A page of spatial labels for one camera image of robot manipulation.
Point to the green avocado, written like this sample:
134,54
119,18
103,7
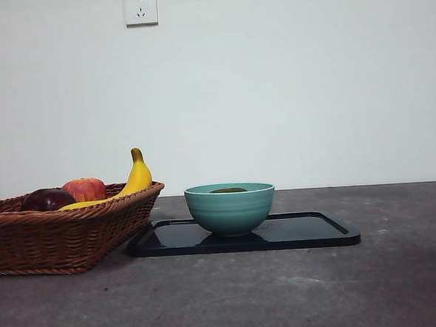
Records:
227,189

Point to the yellow banana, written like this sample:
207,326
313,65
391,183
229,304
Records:
139,177

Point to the black rectangular tray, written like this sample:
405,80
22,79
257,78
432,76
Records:
303,230

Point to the dark red apple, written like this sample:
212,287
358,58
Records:
48,199

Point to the brown wicker basket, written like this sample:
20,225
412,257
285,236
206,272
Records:
60,240

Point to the red-orange apple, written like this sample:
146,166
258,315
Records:
86,189

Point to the white wall power socket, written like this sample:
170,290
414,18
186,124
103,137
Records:
141,9

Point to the teal bowl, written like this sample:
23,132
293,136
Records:
230,214

